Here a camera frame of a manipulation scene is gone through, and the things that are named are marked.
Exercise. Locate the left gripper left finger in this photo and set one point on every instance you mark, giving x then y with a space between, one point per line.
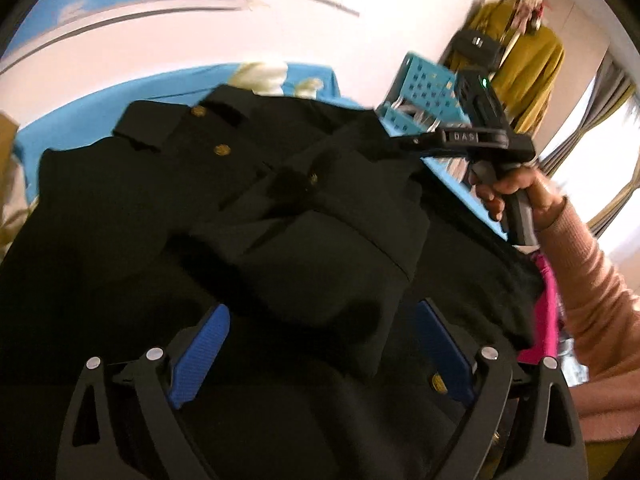
163 379

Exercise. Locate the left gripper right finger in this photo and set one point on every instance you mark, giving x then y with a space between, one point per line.
518 422

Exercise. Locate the black jacket gold buttons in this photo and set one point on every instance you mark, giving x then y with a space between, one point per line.
318 236

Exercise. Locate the pink sweater right forearm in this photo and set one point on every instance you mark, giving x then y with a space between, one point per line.
602 315

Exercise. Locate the person's right hand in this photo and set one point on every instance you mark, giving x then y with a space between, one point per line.
545 198

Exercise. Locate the blue perforated plastic basket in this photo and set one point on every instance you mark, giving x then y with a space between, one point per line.
422 97

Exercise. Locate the mustard yellow hanging sweater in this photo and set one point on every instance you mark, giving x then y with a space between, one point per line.
525 80

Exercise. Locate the black hanging handbag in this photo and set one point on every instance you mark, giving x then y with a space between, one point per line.
478 48

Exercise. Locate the magenta garment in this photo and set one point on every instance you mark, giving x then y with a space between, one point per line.
546 316

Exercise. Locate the grey curtain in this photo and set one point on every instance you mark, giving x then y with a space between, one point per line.
598 162

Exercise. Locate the cream white folded garment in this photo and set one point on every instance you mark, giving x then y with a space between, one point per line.
15 208

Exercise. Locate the brown folded garment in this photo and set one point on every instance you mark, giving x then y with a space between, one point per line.
8 131

